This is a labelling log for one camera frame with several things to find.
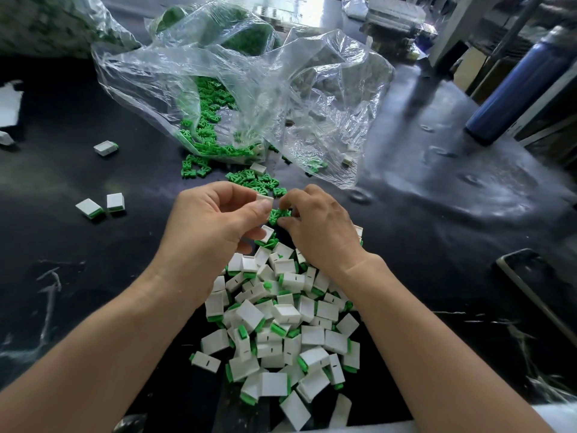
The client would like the person's left hand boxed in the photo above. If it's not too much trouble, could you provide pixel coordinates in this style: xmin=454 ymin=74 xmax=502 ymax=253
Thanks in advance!
xmin=148 ymin=180 xmax=274 ymax=303

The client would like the person's left forearm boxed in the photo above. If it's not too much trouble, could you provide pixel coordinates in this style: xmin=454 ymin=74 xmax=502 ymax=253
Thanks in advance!
xmin=0 ymin=270 xmax=200 ymax=433

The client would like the clear plastic bag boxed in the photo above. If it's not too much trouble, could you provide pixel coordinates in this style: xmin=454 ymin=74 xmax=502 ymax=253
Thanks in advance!
xmin=92 ymin=0 xmax=396 ymax=190

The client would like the pile of assembled white-green pieces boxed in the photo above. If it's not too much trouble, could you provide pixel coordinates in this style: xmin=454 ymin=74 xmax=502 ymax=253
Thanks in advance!
xmin=203 ymin=223 xmax=364 ymax=431

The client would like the plastic bag full of green pieces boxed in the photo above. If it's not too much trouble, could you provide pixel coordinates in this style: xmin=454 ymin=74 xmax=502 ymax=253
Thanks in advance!
xmin=146 ymin=2 xmax=276 ymax=58

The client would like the white metal frame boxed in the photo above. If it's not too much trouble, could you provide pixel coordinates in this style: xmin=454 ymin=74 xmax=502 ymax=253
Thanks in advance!
xmin=429 ymin=0 xmax=577 ymax=87

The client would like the grey machine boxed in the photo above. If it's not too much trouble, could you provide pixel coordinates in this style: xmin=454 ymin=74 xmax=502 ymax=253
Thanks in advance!
xmin=359 ymin=0 xmax=438 ymax=60

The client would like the pile of green clips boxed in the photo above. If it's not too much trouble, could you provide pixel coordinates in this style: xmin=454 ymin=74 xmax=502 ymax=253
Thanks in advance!
xmin=179 ymin=76 xmax=330 ymax=251

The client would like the brown cardboard box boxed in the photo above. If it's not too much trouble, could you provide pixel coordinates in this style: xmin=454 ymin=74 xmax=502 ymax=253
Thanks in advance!
xmin=451 ymin=46 xmax=492 ymax=94

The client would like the person's right hand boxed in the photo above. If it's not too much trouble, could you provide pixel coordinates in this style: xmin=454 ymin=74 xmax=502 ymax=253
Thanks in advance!
xmin=276 ymin=183 xmax=371 ymax=287

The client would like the white paper sheet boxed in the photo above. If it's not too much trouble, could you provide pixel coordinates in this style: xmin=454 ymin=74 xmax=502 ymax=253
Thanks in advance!
xmin=0 ymin=82 xmax=23 ymax=130

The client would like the person's right forearm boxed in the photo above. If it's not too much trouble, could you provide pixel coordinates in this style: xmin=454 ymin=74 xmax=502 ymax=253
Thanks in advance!
xmin=338 ymin=257 xmax=553 ymax=433

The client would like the blue cylinder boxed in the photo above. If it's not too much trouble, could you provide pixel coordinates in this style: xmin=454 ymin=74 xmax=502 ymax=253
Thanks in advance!
xmin=464 ymin=26 xmax=577 ymax=146

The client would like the large bag of assembled pieces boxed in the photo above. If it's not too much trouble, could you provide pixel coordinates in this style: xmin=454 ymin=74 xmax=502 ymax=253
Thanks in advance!
xmin=0 ymin=0 xmax=141 ymax=58

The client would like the white component box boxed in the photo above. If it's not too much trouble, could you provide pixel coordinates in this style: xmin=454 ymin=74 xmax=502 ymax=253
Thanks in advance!
xmin=254 ymin=0 xmax=312 ymax=22

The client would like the black smartphone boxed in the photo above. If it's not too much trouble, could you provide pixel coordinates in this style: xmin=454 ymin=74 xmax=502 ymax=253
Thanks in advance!
xmin=496 ymin=248 xmax=577 ymax=348

